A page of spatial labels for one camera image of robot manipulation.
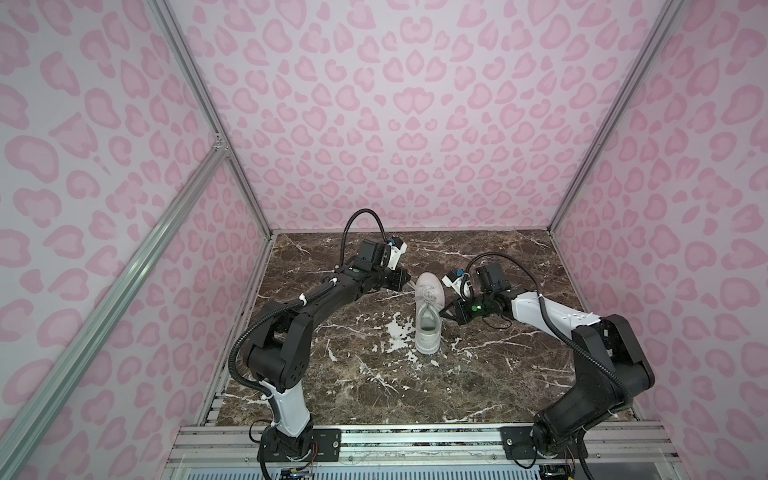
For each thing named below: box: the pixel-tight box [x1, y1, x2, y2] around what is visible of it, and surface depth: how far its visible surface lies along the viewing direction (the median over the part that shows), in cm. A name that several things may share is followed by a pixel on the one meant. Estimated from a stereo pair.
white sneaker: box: [414, 272, 446, 355], surface depth 89 cm
